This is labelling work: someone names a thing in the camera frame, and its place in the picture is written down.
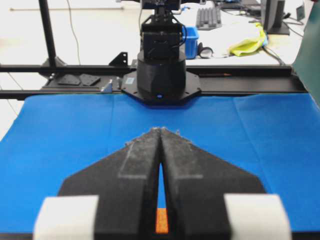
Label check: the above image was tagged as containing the black vertical frame post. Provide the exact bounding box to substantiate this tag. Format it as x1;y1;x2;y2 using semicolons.
38;0;66;67

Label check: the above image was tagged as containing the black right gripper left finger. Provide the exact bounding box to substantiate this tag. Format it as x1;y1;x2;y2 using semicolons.
33;128;160;240

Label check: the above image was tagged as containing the black keyboard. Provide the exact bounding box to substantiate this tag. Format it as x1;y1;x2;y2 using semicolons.
195;7;222;31

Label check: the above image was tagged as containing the blue table cloth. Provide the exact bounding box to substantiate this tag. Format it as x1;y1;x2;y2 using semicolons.
0;94;320;234

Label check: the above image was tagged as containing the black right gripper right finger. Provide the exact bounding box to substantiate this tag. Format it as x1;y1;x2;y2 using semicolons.
160;128;292;240

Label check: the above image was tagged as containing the black aluminium frame rail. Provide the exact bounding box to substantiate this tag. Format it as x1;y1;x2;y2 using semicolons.
0;65;307;105

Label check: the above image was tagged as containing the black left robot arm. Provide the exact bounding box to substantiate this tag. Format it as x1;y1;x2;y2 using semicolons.
121;0;201;105

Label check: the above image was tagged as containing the orange towel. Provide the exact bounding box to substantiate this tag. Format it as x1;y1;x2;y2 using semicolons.
155;208;169;235

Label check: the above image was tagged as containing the black monitor stand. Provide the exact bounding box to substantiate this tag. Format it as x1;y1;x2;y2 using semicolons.
260;0;290;36

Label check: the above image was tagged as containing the blue plastic bin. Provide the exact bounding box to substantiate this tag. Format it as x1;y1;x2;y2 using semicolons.
180;26;199;60

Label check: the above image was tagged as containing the yellow-green cloth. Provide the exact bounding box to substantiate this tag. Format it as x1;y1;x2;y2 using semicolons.
227;22;268;57

